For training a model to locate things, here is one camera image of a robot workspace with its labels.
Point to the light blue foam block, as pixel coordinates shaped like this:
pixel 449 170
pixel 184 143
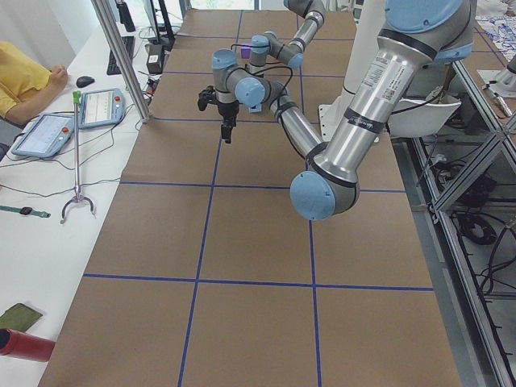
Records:
pixel 255 109

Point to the far teach pendant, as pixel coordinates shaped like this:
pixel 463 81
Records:
pixel 101 108

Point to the green handled reacher grabber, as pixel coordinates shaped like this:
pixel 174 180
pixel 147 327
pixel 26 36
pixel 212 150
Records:
pixel 78 196

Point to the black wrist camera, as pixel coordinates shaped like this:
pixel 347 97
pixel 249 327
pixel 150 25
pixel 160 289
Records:
pixel 207 97

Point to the olive green pouch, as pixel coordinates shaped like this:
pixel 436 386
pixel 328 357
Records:
pixel 19 317

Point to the teach pendant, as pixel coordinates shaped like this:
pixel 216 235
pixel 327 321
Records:
pixel 101 108
pixel 46 136

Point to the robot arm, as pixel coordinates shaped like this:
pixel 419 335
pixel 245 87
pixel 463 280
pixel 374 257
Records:
pixel 290 54
pixel 412 34

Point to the person in yellow shirt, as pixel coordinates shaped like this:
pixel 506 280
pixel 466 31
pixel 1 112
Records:
pixel 27 87

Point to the black power adapter box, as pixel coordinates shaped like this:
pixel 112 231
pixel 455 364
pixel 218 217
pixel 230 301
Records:
pixel 155 60

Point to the red water bottle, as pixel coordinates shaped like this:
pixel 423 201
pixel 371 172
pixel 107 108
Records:
pixel 22 345

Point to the green strap smartwatch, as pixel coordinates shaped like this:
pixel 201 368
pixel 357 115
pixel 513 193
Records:
pixel 25 211

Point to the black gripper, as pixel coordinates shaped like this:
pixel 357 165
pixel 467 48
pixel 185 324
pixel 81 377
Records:
pixel 227 110

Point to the aluminium frame post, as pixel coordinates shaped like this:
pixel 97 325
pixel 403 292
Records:
pixel 115 42

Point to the black computer mouse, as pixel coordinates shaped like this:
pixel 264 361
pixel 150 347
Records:
pixel 84 81

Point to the purple foam block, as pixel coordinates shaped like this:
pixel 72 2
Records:
pixel 245 52

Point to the near teach pendant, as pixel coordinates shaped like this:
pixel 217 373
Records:
pixel 46 136

